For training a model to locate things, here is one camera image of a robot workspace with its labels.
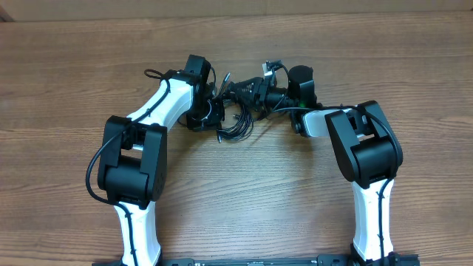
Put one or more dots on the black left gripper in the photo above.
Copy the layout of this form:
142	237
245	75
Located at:
219	116

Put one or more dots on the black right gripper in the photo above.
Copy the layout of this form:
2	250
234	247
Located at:
261	92

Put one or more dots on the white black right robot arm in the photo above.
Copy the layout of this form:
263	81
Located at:
367	152

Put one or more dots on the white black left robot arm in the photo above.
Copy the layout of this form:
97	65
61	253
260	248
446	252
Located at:
129	170

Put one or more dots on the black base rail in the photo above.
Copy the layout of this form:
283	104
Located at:
258	261

